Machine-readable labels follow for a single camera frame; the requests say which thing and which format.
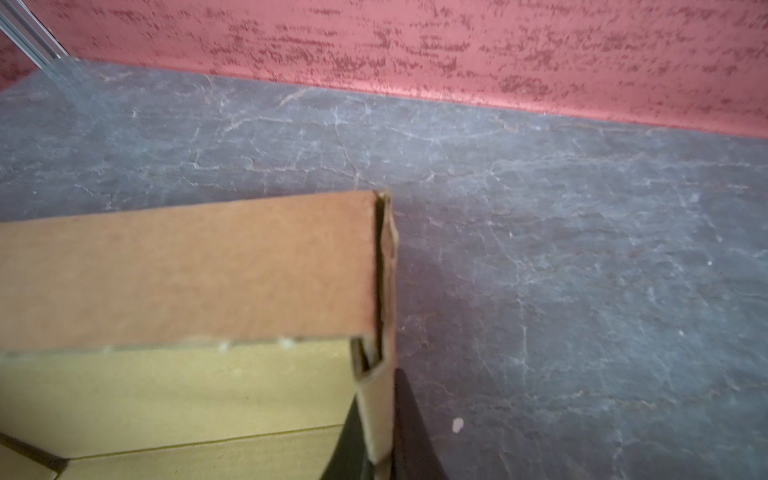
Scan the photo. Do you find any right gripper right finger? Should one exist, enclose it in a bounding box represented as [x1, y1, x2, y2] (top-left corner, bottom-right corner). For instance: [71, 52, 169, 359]
[393, 368, 448, 480]

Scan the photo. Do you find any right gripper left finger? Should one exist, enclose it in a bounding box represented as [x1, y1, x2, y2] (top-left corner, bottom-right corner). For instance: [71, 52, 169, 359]
[320, 399, 374, 480]

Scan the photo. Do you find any brown cardboard box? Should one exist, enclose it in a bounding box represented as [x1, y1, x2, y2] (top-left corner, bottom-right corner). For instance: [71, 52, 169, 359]
[1, 191, 398, 479]

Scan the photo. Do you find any left aluminium corner post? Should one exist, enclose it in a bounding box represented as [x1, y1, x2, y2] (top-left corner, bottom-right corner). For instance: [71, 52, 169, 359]
[1, 0, 69, 81]

